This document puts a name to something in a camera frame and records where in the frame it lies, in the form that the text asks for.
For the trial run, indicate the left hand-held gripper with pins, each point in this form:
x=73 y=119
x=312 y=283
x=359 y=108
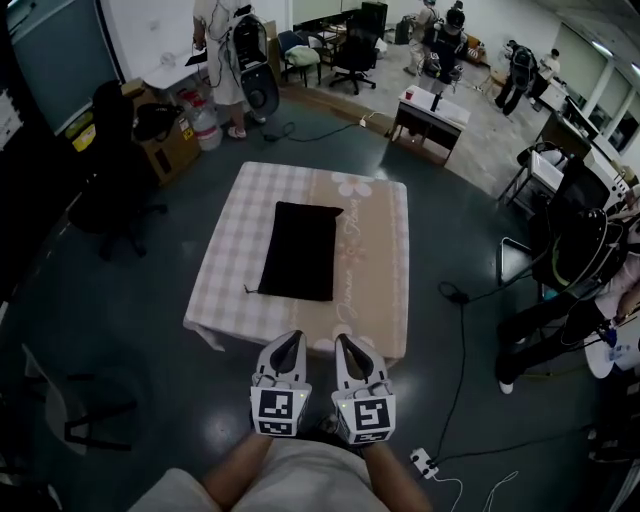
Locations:
x=280 y=407

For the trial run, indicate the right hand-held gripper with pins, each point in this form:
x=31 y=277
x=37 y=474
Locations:
x=367 y=417

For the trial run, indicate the person's right forearm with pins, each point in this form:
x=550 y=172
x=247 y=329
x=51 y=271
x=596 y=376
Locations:
x=395 y=475

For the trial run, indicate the person's left forearm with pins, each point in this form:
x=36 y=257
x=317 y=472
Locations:
x=235 y=470

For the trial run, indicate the white power strip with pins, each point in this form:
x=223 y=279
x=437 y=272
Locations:
x=425 y=463

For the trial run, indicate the person's light t-shirt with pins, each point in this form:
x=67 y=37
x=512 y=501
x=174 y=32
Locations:
x=300 y=480

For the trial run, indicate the table with checked tablecloth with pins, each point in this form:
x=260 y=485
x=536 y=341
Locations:
x=225 y=260

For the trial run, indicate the grey chair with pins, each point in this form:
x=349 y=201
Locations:
x=55 y=405

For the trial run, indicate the brown cardboard box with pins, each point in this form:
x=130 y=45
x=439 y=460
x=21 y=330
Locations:
x=177 y=155

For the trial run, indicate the clear water jug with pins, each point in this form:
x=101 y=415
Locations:
x=207 y=130
x=190 y=100

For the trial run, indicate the small white desk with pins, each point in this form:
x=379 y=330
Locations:
x=430 y=125

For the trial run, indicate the black office chair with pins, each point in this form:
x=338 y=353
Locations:
x=110 y=175
x=355 y=50

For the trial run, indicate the black handbag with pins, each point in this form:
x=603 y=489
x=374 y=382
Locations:
x=157 y=122

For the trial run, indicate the black upright tool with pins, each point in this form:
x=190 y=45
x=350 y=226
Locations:
x=436 y=101

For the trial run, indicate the red cup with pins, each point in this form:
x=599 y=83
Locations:
x=409 y=94

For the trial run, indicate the black mesh chair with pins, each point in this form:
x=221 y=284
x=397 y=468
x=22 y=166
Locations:
x=580 y=190

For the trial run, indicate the dark armchair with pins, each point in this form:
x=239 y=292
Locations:
x=300 y=70

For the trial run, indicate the yellow box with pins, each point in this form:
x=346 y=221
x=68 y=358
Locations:
x=82 y=137

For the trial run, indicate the grey hard-shell backpack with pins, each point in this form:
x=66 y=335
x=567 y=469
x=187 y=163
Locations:
x=255 y=60

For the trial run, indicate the brown wooden desk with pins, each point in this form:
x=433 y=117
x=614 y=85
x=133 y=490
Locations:
x=562 y=135

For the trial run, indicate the long white desk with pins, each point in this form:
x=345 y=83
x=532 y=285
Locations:
x=170 y=77

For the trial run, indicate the pale green cloth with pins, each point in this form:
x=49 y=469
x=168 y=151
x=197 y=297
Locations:
x=302 y=55

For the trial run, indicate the black clothes iron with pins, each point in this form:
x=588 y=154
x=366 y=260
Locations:
x=195 y=59

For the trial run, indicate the small white fan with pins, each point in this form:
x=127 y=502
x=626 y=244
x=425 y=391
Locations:
x=167 y=60

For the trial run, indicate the black cabinet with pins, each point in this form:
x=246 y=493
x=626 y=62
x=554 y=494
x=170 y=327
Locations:
x=375 y=17

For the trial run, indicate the white metal-frame table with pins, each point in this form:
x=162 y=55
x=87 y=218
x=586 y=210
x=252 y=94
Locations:
x=545 y=167

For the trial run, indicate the dark teal wall board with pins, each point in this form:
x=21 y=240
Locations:
x=60 y=65

